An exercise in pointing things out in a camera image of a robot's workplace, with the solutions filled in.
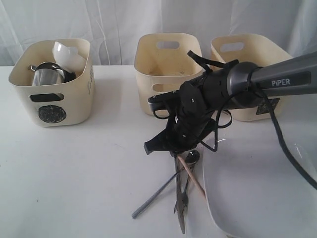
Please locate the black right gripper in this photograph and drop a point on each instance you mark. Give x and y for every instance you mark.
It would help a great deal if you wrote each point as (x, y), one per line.
(188, 124)

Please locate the wooden chopstick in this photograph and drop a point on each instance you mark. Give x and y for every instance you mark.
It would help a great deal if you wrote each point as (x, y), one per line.
(191, 175)

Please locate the long metal spoon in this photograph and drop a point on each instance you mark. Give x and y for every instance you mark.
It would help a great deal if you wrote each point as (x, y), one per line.
(192, 158)

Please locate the stainless steel bowl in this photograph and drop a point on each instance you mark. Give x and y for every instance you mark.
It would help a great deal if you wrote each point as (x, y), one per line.
(68, 76)

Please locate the white ceramic bowl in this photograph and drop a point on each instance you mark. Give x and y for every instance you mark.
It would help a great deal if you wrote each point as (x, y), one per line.
(68, 57)

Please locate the steel mug with handle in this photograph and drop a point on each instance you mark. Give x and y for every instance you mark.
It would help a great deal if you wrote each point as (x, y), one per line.
(47, 73)

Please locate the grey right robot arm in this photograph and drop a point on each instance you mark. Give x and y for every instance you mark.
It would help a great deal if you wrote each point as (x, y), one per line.
(225, 86)

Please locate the cream bin with triangle mark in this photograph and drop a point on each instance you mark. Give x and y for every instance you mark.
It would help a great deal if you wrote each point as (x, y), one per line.
(162, 64)

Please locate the white square plate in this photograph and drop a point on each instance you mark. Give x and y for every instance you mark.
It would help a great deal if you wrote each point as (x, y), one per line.
(252, 190)

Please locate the cream bin with circle mark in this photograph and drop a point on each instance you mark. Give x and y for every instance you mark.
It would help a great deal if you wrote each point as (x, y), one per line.
(58, 104)

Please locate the cream bin with square mark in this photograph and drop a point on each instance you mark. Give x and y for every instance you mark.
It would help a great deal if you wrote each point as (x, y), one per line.
(253, 48)

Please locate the white curtain backdrop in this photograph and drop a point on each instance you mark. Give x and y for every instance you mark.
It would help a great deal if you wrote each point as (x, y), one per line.
(114, 27)

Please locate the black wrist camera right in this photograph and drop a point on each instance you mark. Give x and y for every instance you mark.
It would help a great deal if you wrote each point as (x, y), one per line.
(165, 101)

